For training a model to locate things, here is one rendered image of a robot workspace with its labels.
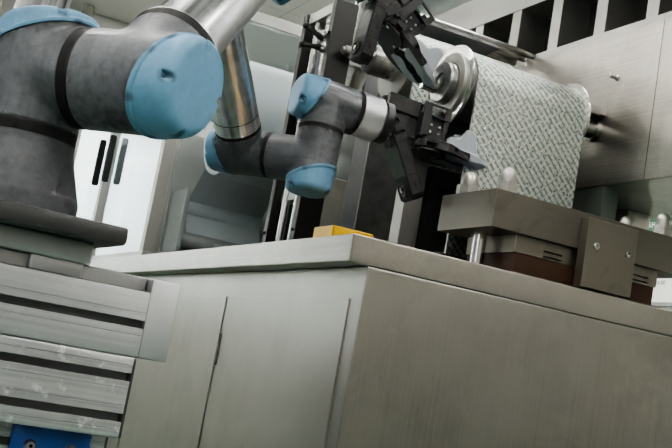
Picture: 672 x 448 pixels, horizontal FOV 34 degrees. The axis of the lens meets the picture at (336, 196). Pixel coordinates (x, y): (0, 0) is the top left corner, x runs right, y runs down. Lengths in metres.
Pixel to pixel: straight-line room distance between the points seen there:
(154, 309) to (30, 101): 0.27
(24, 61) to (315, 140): 0.63
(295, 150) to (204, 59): 0.56
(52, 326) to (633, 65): 1.27
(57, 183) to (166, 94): 0.17
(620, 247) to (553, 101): 0.35
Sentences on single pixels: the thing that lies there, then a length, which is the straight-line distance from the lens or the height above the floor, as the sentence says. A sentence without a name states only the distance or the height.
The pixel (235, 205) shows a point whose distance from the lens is 2.84.
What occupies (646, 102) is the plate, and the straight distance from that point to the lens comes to 2.09.
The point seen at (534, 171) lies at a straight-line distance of 2.01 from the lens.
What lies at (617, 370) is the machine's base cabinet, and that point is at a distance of 1.78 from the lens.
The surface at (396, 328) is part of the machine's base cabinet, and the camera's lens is 1.56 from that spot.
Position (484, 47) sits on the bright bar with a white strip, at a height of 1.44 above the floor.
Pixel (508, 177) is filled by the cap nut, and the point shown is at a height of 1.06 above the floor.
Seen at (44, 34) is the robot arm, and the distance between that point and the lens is 1.29.
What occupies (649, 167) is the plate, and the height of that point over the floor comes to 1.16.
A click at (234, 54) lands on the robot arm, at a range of 1.71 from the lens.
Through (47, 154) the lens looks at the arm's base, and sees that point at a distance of 1.27.
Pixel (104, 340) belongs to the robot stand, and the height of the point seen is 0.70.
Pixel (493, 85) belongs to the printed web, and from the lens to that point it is 1.98.
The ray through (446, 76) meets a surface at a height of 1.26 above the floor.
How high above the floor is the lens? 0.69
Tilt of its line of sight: 10 degrees up
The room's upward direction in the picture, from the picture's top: 10 degrees clockwise
